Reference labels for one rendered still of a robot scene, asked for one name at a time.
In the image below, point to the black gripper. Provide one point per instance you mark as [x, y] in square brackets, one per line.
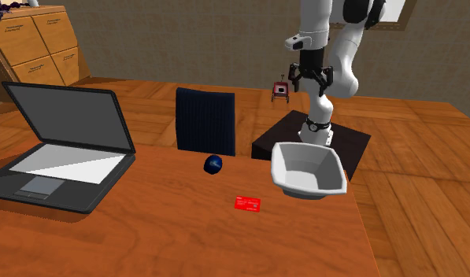
[312, 59]

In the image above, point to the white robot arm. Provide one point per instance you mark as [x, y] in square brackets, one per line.
[314, 23]

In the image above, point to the small red toy cart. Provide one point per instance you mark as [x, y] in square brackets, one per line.
[280, 90]

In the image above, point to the dark robot stand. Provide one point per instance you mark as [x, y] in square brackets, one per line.
[280, 132]

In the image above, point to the white square bowl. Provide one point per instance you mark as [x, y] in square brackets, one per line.
[309, 168]

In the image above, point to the dark blue chair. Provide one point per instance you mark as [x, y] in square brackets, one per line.
[205, 121]

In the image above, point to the dark blue ball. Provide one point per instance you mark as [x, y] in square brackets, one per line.
[212, 164]

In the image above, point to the red card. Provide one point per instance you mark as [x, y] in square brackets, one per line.
[247, 203]

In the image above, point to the brown wooden desk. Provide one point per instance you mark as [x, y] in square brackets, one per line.
[154, 238]

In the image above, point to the black open laptop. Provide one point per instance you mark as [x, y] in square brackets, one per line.
[65, 115]

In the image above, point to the wooden chest of drawers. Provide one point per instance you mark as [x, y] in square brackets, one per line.
[35, 42]

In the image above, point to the window with wooden frame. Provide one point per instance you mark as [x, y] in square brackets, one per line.
[395, 11]

